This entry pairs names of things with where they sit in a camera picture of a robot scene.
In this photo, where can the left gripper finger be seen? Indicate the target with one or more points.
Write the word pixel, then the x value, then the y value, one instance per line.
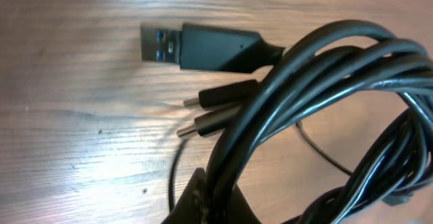
pixel 193 208

